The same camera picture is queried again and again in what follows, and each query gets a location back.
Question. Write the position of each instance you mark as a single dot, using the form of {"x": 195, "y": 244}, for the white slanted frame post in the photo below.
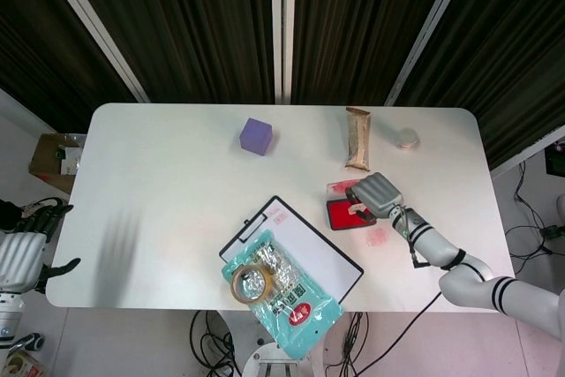
{"x": 92, "y": 26}
{"x": 430, "y": 26}

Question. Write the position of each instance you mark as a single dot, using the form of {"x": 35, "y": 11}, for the black clipboard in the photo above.
{"x": 250, "y": 226}

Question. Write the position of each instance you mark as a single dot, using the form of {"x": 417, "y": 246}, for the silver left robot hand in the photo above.
{"x": 20, "y": 258}

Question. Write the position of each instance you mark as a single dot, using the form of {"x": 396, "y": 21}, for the purple foam cube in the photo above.
{"x": 253, "y": 138}

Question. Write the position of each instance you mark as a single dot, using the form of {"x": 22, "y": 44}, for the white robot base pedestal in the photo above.
{"x": 273, "y": 361}

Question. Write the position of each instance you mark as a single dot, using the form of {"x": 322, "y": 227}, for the black power adapter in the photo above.
{"x": 549, "y": 231}

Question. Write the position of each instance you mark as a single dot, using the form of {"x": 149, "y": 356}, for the white paper sheet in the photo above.
{"x": 318, "y": 258}

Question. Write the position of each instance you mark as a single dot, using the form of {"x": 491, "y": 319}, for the white frame rail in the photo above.
{"x": 525, "y": 147}

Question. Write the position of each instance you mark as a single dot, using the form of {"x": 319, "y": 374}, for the red ink pad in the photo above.
{"x": 340, "y": 218}

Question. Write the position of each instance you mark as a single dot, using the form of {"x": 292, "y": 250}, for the small white jar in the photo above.
{"x": 406, "y": 138}

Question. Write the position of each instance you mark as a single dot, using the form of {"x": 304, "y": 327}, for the red and white stamp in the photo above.
{"x": 354, "y": 208}

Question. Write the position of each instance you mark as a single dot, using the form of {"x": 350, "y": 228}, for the teal snack bag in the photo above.
{"x": 300, "y": 324}

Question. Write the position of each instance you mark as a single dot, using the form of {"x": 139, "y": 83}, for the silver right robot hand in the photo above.
{"x": 379, "y": 193}

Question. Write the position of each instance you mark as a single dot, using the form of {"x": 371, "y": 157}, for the brown cardboard box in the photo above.
{"x": 44, "y": 165}

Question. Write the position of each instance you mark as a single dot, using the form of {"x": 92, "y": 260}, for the dark pleated curtain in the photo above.
{"x": 176, "y": 19}

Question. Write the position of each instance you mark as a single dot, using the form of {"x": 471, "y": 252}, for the clear packing tape roll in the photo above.
{"x": 247, "y": 300}

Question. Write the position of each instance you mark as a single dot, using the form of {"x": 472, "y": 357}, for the white upright frame post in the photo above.
{"x": 282, "y": 19}

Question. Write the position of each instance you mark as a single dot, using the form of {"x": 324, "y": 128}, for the brown snack bar wrapper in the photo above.
{"x": 358, "y": 138}

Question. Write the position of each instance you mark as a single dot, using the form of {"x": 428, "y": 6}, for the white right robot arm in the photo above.
{"x": 441, "y": 249}

